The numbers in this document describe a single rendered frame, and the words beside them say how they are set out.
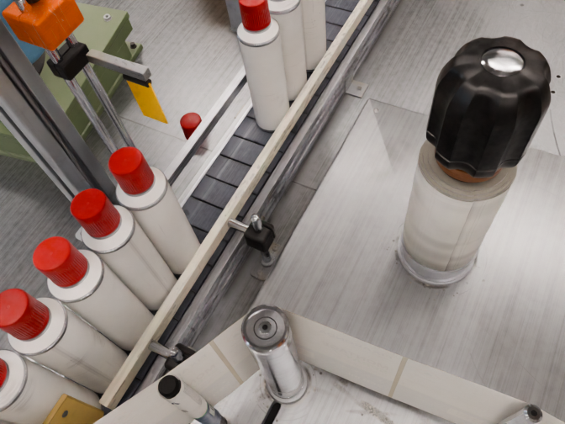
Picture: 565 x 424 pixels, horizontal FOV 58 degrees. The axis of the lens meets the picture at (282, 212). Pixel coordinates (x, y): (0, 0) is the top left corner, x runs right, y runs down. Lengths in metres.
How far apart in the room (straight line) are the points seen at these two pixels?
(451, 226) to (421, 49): 0.48
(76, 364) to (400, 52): 0.68
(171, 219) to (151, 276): 0.07
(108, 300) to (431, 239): 0.32
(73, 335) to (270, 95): 0.38
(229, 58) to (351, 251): 0.45
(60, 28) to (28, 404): 0.32
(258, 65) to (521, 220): 0.37
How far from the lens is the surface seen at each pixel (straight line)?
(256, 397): 0.58
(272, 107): 0.70
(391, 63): 0.90
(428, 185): 0.47
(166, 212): 0.53
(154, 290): 0.59
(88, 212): 0.47
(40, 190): 0.87
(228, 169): 0.71
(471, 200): 0.46
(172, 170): 0.63
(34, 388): 0.50
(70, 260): 0.46
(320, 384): 0.58
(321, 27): 0.77
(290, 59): 0.71
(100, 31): 0.94
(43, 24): 0.48
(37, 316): 0.47
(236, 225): 0.62
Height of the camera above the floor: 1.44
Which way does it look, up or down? 59 degrees down
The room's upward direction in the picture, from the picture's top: 11 degrees counter-clockwise
